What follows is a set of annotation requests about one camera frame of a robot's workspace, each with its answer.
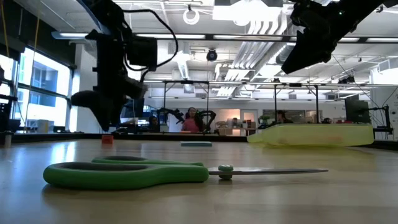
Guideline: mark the small orange eraser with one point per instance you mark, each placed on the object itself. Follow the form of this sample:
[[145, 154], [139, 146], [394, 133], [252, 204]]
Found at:
[[107, 139]]

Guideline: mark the yellow-green clear plastic case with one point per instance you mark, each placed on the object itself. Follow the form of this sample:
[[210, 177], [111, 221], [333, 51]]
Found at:
[[311, 135]]

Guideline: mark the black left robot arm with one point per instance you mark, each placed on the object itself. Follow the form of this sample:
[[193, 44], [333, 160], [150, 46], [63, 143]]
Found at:
[[99, 15]]

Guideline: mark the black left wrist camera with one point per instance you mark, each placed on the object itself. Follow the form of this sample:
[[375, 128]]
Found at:
[[142, 53]]

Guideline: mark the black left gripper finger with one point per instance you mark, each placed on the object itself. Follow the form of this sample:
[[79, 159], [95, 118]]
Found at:
[[99, 107], [133, 88]]

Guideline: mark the light blue sticky note pad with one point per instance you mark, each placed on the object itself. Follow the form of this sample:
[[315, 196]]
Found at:
[[196, 144]]

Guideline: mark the black background robot arms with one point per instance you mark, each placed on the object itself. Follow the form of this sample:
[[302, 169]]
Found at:
[[205, 116]]

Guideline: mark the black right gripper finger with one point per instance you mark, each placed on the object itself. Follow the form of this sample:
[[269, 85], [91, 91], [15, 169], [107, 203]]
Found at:
[[306, 53]]

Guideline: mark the black overhead rig frame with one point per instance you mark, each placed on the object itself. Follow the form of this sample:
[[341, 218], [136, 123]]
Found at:
[[239, 83]]

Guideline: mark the black monitor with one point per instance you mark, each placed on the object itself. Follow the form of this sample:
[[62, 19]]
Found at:
[[357, 110]]

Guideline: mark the black ceiling camera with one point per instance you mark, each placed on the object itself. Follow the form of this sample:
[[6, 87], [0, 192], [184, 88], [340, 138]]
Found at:
[[212, 55]]

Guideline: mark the person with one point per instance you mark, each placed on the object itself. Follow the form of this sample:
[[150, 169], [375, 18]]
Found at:
[[153, 123], [283, 117], [190, 123]]

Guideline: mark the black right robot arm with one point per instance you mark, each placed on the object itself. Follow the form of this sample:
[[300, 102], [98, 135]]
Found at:
[[382, 6]]

